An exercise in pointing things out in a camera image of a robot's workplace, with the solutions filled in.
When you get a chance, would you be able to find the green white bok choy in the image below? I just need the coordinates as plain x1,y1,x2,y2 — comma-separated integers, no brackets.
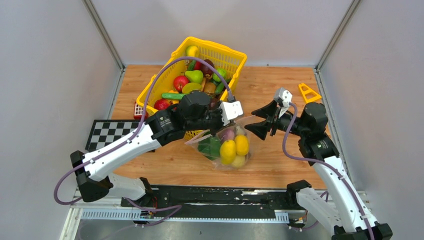
197,136,221,161

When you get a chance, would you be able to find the yellow green lime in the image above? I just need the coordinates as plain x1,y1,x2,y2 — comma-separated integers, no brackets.
185,45,200,58

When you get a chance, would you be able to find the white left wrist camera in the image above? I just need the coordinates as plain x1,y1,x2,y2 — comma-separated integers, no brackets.
219,100,244,126

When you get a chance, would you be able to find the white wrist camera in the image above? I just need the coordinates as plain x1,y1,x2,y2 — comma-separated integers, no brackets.
219,100,244,126
273,87,293,118

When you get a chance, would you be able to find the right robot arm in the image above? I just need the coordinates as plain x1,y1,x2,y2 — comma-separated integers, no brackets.
246,100,393,240

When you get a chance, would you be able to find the purple onion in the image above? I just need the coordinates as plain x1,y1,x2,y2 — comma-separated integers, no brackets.
220,128,236,143

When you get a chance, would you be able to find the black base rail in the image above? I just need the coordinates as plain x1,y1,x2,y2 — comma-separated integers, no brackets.
134,185,306,220

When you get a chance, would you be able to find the red window toy block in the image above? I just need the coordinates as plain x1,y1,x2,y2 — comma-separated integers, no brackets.
133,102,144,121

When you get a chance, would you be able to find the yellow plastic basket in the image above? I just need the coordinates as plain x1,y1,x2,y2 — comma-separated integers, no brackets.
136,36,248,142

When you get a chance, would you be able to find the black white checkerboard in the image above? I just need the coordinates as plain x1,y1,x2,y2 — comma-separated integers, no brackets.
85,119,139,152

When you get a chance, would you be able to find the yellow green pepper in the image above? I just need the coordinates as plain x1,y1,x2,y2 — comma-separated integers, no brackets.
182,82,203,94

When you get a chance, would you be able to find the brown kiwi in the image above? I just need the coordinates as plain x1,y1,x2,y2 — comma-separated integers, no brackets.
202,82,217,95

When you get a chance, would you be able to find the yellow triangle toy block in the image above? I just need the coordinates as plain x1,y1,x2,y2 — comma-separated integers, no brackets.
298,83,322,104

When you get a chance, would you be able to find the light green round fruit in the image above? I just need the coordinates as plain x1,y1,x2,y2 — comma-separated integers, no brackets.
212,68,227,83

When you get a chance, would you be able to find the yellow lemon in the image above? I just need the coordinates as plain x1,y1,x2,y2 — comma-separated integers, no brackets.
234,134,250,156

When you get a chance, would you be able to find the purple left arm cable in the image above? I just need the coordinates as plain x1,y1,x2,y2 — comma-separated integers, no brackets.
53,56,236,206

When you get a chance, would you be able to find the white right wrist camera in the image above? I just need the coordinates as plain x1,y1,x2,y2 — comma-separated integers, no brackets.
273,87,293,118

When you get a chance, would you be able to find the red apple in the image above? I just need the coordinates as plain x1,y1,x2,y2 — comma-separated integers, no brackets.
173,75,190,93

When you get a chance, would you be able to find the clear zip top bag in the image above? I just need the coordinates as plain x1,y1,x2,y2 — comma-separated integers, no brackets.
185,116,254,171

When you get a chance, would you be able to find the beige pear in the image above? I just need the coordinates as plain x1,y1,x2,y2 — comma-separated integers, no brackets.
231,155,246,169

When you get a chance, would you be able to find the dark red round fruit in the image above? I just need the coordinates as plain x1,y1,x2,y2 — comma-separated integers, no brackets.
200,59,215,79

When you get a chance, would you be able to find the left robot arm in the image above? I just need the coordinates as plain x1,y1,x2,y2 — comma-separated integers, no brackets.
70,91,243,207

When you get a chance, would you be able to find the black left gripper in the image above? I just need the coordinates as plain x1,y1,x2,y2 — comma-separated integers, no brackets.
186,101,236,138

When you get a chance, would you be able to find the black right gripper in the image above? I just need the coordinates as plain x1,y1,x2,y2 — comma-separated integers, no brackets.
244,99,308,140

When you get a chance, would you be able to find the dark green cucumber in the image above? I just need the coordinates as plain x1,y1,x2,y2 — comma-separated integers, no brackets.
214,82,226,95

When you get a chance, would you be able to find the green pear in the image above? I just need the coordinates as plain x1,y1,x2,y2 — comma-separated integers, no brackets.
184,70,204,84

